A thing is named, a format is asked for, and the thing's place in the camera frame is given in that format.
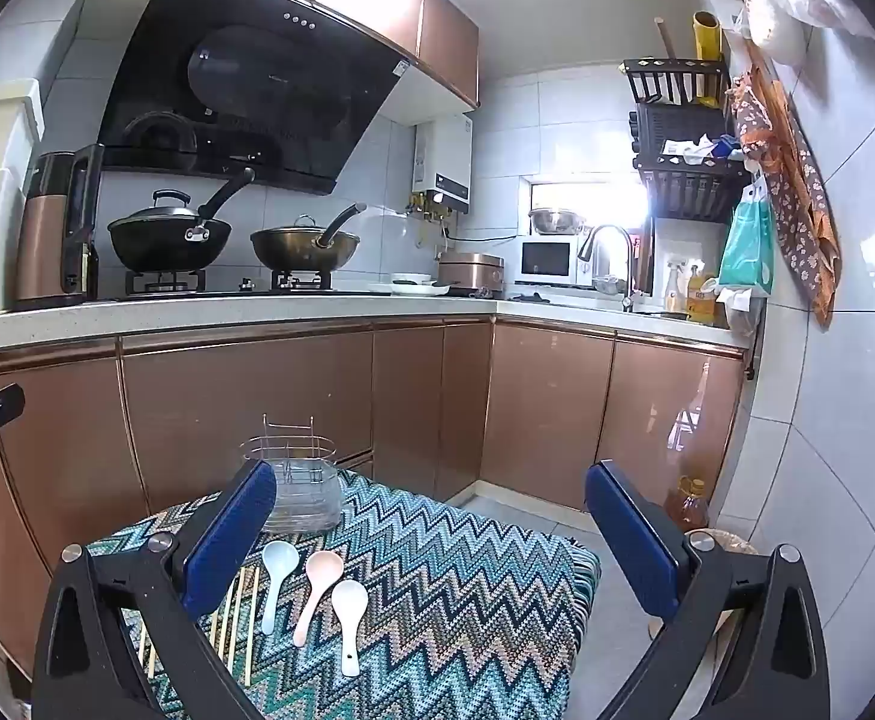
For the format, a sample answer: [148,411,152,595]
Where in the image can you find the white water heater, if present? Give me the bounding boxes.
[410,116,476,214]

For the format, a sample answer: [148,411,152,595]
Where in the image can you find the brass wok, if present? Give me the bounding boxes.
[249,202,368,272]

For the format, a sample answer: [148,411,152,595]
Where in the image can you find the yellow bottle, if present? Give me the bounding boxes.
[687,264,709,323]

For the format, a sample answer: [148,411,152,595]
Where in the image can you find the zigzag patterned cloth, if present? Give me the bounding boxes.
[85,469,603,720]

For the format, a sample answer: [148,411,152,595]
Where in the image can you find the pink spoon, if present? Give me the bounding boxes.
[292,550,345,648]

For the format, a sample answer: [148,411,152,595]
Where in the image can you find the metal faucet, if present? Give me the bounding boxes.
[576,223,638,313]

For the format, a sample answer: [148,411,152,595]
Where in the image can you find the copper thermos kettle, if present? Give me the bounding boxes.
[16,144,104,308]

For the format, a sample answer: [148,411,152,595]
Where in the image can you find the yellow roll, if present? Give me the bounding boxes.
[692,11,724,107]

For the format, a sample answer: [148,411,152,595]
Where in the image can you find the amber oil bottle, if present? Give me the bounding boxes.
[665,474,710,533]

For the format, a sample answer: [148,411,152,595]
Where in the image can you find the white dish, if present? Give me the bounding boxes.
[390,272,454,296]

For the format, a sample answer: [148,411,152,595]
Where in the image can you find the light blue spoon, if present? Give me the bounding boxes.
[261,540,300,635]

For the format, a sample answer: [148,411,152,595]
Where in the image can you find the black gas stove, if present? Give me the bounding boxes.
[122,268,393,298]

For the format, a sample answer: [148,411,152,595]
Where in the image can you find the metal bowl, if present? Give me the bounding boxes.
[528,208,587,236]

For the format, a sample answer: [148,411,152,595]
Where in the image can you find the brown floral apron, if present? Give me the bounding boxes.
[728,37,843,328]

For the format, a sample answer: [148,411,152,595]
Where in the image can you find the copper rice cooker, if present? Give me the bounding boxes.
[437,251,506,296]

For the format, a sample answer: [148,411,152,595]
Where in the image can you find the teal bag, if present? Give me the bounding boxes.
[717,178,777,295]

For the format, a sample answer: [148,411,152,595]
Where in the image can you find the black range hood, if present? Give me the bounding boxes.
[96,0,417,196]

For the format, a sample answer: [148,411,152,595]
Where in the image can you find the clear spray bottle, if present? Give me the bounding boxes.
[665,261,689,316]

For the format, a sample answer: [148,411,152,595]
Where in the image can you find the white microwave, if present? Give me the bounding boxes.
[516,235,595,287]

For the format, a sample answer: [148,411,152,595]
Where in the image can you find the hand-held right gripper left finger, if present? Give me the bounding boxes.
[31,457,281,720]

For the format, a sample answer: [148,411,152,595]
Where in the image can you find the black wok with lid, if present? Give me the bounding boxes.
[107,167,257,272]

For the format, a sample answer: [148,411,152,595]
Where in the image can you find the black wall dish rack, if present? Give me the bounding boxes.
[621,56,753,226]

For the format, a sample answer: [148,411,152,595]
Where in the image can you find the white spoon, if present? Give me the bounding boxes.
[330,579,370,677]

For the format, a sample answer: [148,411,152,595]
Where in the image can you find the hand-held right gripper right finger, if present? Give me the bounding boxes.
[583,459,832,720]

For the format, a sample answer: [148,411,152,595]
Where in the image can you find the copper lower cabinets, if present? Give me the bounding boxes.
[0,315,753,665]

